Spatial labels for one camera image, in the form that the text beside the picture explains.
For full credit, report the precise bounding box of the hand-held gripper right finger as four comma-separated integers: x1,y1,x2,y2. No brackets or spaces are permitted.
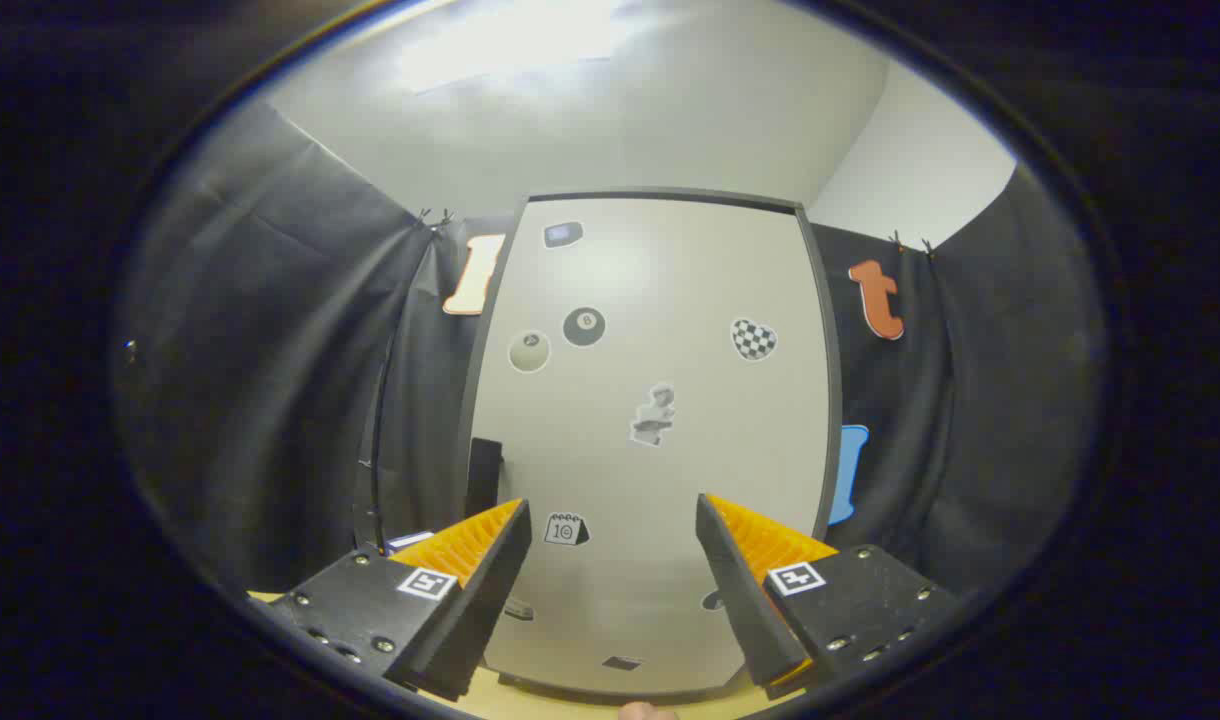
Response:
695,493,961,701

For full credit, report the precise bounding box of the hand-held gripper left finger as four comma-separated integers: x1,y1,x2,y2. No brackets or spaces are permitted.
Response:
270,498,533,703

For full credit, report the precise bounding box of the black door handle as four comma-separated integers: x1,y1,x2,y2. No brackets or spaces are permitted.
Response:
467,437,503,519

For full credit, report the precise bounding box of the light grey cabinet door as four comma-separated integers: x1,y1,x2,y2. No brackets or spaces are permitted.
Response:
467,195,831,698

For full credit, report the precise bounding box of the dark grey cabinet body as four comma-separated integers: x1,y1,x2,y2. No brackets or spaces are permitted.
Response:
455,187,843,701

